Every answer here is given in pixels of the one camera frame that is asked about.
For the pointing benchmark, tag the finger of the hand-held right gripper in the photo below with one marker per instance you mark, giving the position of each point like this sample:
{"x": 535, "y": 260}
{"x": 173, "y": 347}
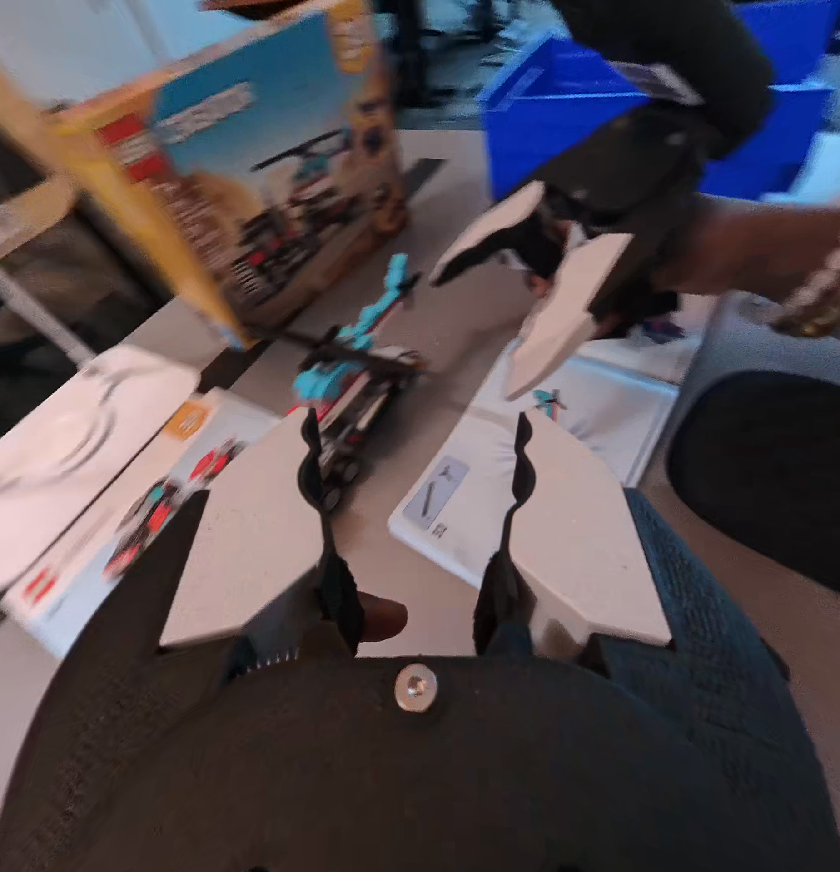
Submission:
{"x": 491, "y": 228}
{"x": 570, "y": 300}

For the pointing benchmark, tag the person's left hand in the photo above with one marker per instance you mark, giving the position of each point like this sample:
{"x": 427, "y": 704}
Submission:
{"x": 386, "y": 616}

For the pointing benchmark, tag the black quilted cushion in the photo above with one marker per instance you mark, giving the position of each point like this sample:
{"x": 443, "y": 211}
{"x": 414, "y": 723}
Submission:
{"x": 767, "y": 477}

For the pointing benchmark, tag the person's right hand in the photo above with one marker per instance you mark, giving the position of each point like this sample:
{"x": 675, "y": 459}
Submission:
{"x": 740, "y": 252}

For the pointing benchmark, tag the lego set cardboard box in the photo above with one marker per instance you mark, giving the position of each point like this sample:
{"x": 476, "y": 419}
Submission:
{"x": 256, "y": 136}

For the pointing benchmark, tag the light blue instruction booklet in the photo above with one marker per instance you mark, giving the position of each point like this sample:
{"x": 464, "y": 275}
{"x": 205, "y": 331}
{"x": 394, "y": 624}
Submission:
{"x": 460, "y": 518}

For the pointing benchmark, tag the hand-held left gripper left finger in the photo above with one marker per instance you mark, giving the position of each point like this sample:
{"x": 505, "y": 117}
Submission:
{"x": 249, "y": 531}

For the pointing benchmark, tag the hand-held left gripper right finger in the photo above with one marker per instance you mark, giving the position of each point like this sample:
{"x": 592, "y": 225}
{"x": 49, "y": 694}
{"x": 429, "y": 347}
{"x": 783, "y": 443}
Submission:
{"x": 576, "y": 538}

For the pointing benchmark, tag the blue plastic bin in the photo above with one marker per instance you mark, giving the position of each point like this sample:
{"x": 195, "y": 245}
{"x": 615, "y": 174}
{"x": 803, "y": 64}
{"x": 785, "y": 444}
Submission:
{"x": 529, "y": 122}
{"x": 788, "y": 122}

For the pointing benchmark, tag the white desk lamp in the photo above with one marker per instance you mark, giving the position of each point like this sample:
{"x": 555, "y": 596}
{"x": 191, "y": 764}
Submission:
{"x": 65, "y": 436}

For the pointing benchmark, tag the teal white lego helicopter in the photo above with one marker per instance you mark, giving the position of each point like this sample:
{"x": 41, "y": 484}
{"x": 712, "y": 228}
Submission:
{"x": 324, "y": 381}

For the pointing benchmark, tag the lego flatbed trailer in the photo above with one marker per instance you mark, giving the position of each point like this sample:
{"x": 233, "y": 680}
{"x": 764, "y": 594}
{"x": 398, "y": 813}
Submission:
{"x": 365, "y": 415}

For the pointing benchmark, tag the car cover instruction booklet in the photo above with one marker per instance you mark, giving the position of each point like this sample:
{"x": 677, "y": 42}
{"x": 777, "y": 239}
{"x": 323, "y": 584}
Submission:
{"x": 120, "y": 518}

